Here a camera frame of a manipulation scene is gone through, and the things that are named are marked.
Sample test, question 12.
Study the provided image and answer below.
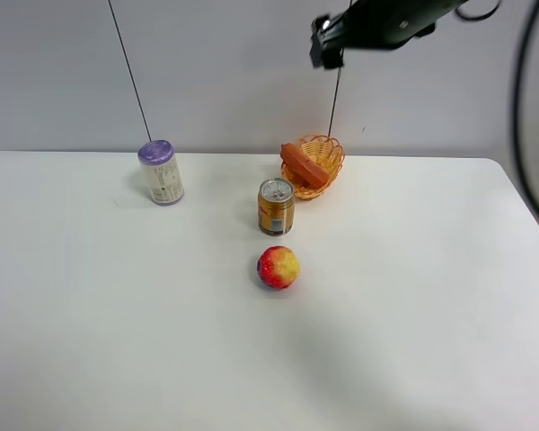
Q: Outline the orange woven basket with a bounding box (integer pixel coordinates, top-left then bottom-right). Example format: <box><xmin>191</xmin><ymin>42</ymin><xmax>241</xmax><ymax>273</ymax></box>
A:
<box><xmin>279</xmin><ymin>135</ymin><xmax>345</xmax><ymax>200</ymax></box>

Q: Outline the red yellow apple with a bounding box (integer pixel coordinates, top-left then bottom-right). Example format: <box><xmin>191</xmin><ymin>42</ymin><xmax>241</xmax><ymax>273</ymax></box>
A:
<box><xmin>257</xmin><ymin>246</ymin><xmax>300</xmax><ymax>291</ymax></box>

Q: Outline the brown waffle slice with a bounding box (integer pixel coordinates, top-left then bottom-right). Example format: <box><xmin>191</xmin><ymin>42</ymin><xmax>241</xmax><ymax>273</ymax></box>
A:
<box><xmin>280</xmin><ymin>143</ymin><xmax>329</xmax><ymax>189</ymax></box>

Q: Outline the gold drink can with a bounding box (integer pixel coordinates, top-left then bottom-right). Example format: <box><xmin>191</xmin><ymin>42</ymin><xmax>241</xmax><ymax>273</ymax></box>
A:
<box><xmin>258</xmin><ymin>178</ymin><xmax>295</xmax><ymax>236</ymax></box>

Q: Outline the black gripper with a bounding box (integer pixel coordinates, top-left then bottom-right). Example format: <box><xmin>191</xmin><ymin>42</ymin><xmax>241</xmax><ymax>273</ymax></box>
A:
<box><xmin>310</xmin><ymin>0</ymin><xmax>463</xmax><ymax>69</ymax></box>

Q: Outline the purple white cylindrical container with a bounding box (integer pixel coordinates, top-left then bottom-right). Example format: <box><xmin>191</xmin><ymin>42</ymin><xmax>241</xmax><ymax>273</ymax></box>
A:
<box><xmin>137</xmin><ymin>140</ymin><xmax>184</xmax><ymax>206</ymax></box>

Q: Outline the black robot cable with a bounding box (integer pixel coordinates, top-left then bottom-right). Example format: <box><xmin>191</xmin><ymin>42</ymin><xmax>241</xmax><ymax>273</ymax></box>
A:
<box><xmin>453</xmin><ymin>0</ymin><xmax>539</xmax><ymax>225</ymax></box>

